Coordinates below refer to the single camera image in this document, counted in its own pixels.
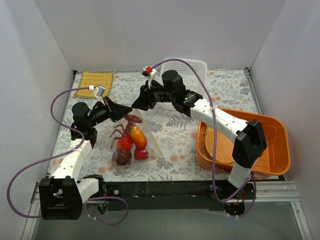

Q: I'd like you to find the red fake lobster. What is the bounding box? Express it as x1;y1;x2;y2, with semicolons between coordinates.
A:
109;114;143;149

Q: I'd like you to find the clear zip top bag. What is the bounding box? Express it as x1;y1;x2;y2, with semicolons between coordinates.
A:
95;109;163;167

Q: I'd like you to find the orange yellow fake mango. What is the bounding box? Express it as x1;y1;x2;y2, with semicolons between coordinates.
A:
130;124;148;150

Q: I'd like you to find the red fake tomato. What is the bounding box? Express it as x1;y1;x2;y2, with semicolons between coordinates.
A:
134;148;149;161

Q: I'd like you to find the red fake strawberry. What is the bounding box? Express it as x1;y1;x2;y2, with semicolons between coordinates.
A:
116;136;134;151

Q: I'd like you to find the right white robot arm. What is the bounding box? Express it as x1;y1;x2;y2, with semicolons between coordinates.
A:
132;68;268;199

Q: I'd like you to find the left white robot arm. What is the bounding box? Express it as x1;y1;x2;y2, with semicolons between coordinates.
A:
39;97;133;220

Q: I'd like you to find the dark red fake fruit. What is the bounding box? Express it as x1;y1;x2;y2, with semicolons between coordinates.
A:
115;148;132;166

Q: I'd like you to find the yellow woven mat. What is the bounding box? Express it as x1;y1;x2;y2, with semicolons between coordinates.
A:
74;70;114;99

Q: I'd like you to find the white perforated plastic basket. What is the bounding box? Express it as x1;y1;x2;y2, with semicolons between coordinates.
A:
159;58;208;100

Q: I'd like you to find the green bamboo mat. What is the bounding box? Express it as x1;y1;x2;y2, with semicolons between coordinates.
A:
202;125;215;160

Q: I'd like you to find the round woven bamboo tray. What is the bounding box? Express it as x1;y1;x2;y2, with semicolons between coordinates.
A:
215;131;235;165

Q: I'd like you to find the orange plastic tub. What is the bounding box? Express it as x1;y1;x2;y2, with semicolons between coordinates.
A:
195;108;291;177

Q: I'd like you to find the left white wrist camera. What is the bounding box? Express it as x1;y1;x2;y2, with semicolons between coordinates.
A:
88;85;106;99

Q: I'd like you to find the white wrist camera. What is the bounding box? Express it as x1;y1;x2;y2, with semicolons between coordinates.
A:
141;66;158;81
88;85;106;99

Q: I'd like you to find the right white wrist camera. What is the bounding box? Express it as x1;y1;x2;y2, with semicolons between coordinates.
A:
141;66;158;81

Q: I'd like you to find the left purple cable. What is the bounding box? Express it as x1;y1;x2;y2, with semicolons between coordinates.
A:
6;86;130;226

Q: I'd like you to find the purple cable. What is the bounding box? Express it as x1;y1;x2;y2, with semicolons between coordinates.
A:
6;86;130;226
151;58;257;218

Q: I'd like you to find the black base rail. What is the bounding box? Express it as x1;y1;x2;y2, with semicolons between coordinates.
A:
104;180;254;211

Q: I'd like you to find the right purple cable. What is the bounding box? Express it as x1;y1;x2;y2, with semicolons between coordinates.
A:
151;58;257;218

